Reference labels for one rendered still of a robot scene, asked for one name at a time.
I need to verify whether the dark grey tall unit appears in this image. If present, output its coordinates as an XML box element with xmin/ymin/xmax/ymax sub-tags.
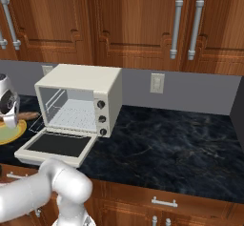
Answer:
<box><xmin>229</xmin><ymin>76</ymin><xmax>244</xmax><ymax>153</ymax></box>

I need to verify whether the brown baguette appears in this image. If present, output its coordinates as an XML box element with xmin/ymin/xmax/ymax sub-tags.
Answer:
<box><xmin>16</xmin><ymin>111</ymin><xmax>41</xmax><ymax>121</ymax></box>

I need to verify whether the grey drawer handle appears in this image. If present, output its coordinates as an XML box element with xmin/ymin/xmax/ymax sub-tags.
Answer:
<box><xmin>6</xmin><ymin>171</ymin><xmax>31</xmax><ymax>180</ymax></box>
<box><xmin>151</xmin><ymin>195</ymin><xmax>179</xmax><ymax>209</ymax></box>

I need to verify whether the wooden base cupboard door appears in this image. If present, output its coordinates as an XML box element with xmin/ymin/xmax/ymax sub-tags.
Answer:
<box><xmin>93</xmin><ymin>198</ymin><xmax>161</xmax><ymax>226</ymax></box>
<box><xmin>161</xmin><ymin>208</ymin><xmax>244</xmax><ymax>226</ymax></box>

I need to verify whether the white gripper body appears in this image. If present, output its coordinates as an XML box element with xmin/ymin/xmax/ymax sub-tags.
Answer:
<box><xmin>2</xmin><ymin>110</ymin><xmax>20</xmax><ymax>130</ymax></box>

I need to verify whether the cream toaster oven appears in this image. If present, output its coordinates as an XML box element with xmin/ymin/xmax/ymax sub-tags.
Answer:
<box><xmin>33</xmin><ymin>63</ymin><xmax>124</xmax><ymax>139</ymax></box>

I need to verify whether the toaster oven door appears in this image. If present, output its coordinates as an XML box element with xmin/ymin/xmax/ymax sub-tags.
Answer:
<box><xmin>13</xmin><ymin>127</ymin><xmax>99</xmax><ymax>169</ymax></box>

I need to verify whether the grey cupboard bar handle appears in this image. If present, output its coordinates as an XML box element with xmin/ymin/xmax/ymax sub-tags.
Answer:
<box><xmin>0</xmin><ymin>0</ymin><xmax>22</xmax><ymax>51</ymax></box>
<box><xmin>0</xmin><ymin>29</ymin><xmax>9</xmax><ymax>51</ymax></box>
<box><xmin>169</xmin><ymin>0</ymin><xmax>185</xmax><ymax>60</ymax></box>
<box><xmin>187</xmin><ymin>0</ymin><xmax>206</xmax><ymax>61</ymax></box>

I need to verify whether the yellow green plate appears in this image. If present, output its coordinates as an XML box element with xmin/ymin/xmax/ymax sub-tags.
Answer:
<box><xmin>0</xmin><ymin>118</ymin><xmax>29</xmax><ymax>146</ymax></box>

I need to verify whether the cream wall outlet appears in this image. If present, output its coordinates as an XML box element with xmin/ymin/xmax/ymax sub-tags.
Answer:
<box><xmin>41</xmin><ymin>65</ymin><xmax>54</xmax><ymax>77</ymax></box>
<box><xmin>150</xmin><ymin>72</ymin><xmax>166</xmax><ymax>94</ymax></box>

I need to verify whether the wooden wall cupboard door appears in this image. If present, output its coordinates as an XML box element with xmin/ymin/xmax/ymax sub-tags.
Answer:
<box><xmin>0</xmin><ymin>0</ymin><xmax>95</xmax><ymax>66</ymax></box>
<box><xmin>180</xmin><ymin>0</ymin><xmax>244</xmax><ymax>77</ymax></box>
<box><xmin>85</xmin><ymin>0</ymin><xmax>189</xmax><ymax>72</ymax></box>
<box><xmin>0</xmin><ymin>0</ymin><xmax>19</xmax><ymax>62</ymax></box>

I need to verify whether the wire toaster oven rack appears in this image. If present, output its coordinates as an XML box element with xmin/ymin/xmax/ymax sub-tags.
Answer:
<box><xmin>28</xmin><ymin>88</ymin><xmax>97</xmax><ymax>134</ymax></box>

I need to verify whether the wooden drawer front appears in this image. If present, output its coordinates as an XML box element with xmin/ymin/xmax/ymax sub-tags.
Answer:
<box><xmin>91</xmin><ymin>178</ymin><xmax>244</xmax><ymax>221</ymax></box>
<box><xmin>0</xmin><ymin>163</ymin><xmax>43</xmax><ymax>188</ymax></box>

